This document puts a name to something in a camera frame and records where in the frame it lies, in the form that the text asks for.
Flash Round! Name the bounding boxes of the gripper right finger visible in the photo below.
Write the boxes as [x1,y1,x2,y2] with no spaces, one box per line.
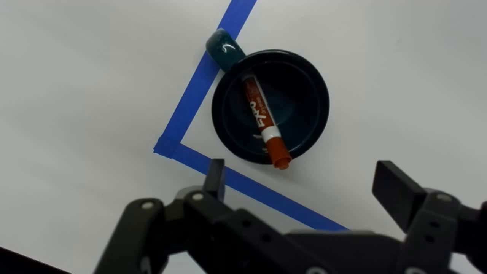
[372,160,487,274]

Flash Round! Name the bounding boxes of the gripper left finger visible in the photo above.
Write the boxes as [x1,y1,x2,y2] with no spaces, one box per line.
[94,159,328,274]

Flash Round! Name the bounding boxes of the red dry erase marker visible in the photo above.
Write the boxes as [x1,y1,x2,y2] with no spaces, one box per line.
[241,74,293,170]

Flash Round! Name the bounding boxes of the dark teal mug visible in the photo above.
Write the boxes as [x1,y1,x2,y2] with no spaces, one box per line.
[205,28,330,165]

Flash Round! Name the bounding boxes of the blue tape strip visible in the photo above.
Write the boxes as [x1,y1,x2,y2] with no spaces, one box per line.
[153,0,258,159]
[153,143,349,232]

